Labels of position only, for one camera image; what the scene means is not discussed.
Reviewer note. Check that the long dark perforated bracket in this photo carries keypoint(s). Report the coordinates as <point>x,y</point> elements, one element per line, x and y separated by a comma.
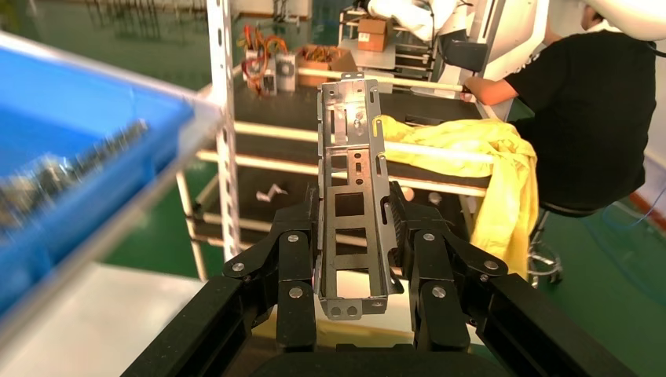
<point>112,143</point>

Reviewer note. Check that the metal stool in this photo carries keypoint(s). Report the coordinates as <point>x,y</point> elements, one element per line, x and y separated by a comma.
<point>543,249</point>

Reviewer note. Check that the grey power supply unit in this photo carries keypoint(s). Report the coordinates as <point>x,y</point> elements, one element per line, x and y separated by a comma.
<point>263,75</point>
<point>285,70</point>

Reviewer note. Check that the white tube cart black shelves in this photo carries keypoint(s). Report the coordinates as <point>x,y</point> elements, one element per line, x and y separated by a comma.
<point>291,109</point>

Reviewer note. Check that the silver perforated channel bracket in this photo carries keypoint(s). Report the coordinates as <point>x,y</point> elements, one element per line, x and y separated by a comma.
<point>343,166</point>

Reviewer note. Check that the blue plastic bin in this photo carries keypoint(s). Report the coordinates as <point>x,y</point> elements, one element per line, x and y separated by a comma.
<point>52,104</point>

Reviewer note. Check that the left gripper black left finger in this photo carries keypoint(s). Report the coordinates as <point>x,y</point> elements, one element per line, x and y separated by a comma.
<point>294,260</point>

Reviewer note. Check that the grey long channel bracket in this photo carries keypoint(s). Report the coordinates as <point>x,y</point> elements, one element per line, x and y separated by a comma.
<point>31,182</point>

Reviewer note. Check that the small closed cardboard box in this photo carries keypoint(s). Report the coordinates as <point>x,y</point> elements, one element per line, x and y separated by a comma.
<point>372,34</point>

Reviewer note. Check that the crumpled white paper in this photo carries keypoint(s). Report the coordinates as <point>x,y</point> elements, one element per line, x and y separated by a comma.
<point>270,192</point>

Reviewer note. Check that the yellow garment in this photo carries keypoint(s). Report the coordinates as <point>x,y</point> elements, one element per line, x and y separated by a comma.
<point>499,172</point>

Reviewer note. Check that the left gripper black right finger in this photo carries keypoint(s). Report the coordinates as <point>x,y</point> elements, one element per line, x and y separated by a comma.
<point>434,260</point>

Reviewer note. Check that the person in black shirt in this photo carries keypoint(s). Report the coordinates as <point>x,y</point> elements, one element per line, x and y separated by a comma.
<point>588,114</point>

